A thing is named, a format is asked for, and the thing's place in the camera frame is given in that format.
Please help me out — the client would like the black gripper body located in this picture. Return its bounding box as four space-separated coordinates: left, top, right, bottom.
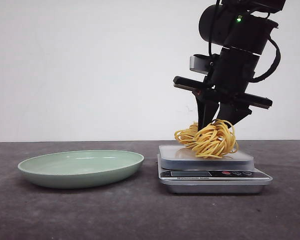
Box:
173 48 273 109

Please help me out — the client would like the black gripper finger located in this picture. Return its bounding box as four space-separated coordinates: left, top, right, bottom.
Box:
196 97 219 130
217 103 252 125

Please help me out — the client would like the yellow vermicelli noodle bundle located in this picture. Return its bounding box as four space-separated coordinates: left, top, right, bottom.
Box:
174 119 239 159

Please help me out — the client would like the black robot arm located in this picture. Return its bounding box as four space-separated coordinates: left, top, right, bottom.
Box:
174 0 285 129

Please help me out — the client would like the silver digital kitchen scale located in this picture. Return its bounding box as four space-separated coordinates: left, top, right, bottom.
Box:
158 145 273 194

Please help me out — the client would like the light green plate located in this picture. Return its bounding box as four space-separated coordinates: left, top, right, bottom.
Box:
17 149 144 189

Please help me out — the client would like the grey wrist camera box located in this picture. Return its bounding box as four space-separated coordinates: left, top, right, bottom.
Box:
189 54 219 75

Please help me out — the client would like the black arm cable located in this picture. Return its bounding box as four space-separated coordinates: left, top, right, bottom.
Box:
251 37 282 83

